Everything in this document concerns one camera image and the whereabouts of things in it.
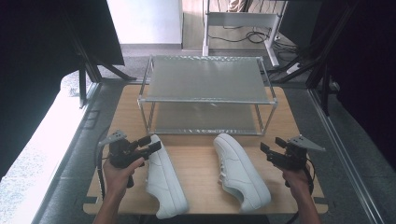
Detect person's right hand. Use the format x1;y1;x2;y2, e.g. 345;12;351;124
280;165;312;201

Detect dark curtain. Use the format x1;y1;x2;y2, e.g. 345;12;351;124
309;0;396;173
0;0;126;182

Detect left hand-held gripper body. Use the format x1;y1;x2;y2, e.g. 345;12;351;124
97;130;148;189

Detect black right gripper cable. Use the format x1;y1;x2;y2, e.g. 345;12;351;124
285;157;317;224

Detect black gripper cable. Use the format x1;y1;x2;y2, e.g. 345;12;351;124
285;157;317;224
93;125;110;201

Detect grey metal two-tier shoe rack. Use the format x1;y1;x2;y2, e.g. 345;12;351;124
136;54;278;137

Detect white sneaker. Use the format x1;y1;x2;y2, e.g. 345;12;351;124
145;133;191;220
212;133;273;214

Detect black metal stand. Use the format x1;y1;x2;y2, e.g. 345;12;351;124
268;0;362;117
63;12;138;110

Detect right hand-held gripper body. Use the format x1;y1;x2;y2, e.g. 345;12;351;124
268;134;327;189

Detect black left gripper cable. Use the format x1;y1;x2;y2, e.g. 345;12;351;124
93;125;110;201

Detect person's left hand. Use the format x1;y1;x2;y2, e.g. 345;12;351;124
102;156;146;201

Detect aluminium floor rail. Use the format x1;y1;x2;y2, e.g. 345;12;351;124
307;88;388;224

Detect white power strip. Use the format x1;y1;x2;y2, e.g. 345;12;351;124
286;62;302;76

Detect black floor cables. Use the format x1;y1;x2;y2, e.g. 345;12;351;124
207;25;273;45

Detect white desk frame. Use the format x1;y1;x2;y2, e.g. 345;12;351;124
202;0;290;68

